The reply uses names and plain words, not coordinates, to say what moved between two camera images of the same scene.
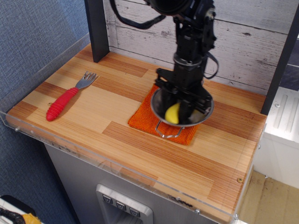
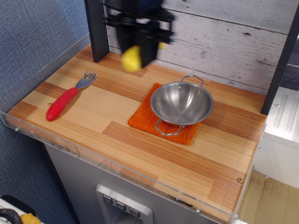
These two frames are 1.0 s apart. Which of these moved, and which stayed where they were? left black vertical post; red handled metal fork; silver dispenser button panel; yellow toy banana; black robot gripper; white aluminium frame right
Moved: black robot gripper; yellow toy banana
Stayed: silver dispenser button panel; white aluminium frame right; red handled metal fork; left black vertical post
